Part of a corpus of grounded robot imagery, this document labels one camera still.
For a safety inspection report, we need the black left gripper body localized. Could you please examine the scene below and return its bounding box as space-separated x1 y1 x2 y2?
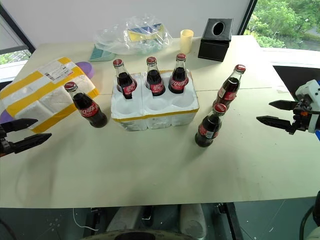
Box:
0 123 16 158

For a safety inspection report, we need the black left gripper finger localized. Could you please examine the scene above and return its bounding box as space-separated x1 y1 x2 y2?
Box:
0 118 39 134
8 133 53 154

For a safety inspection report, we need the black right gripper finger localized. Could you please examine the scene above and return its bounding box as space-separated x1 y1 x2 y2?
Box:
255 115 293 132
268 99 300 112

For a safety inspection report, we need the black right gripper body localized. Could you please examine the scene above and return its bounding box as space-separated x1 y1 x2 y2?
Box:
286 98 313 136

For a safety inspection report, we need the white package with yellow tape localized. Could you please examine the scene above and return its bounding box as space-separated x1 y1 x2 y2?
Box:
0 56 101 134

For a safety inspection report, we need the glass cola bottle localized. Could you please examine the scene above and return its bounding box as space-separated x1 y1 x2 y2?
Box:
145 56 167 97
63 81 109 129
212 63 247 110
167 53 190 95
194 102 228 149
112 58 139 101

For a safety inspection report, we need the black leather tissue box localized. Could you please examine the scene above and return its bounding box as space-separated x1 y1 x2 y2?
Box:
197 17 234 63

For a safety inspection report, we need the white foam bottle tray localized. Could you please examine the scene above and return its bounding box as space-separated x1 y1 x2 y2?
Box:
110 69 200 132

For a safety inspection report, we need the black table leg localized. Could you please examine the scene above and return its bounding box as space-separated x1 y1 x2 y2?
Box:
216 201 245 240
90 206 104 236

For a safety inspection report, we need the teal paper booklet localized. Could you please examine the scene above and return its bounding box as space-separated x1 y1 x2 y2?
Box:
88 43 117 63

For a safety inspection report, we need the pale yellow cup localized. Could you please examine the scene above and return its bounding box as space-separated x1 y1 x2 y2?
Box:
180 29 194 54

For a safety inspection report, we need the grey rounded shape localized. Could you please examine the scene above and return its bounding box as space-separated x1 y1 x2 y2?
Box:
178 203 209 239
105 205 151 233

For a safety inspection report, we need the clear plastic bag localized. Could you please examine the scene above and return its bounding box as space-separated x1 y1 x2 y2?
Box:
92 15 174 56

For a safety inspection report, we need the blue and yellow packet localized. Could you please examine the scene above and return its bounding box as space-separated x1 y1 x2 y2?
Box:
126 22 166 43

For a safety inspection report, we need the black window frame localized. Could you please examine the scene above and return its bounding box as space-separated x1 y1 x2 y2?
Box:
236 0 259 36
0 4 36 55

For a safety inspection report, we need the thin white cable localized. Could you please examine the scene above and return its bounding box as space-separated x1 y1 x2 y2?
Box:
72 206 100 232

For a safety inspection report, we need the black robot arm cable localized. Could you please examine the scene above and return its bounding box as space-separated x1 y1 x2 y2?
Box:
299 190 320 240

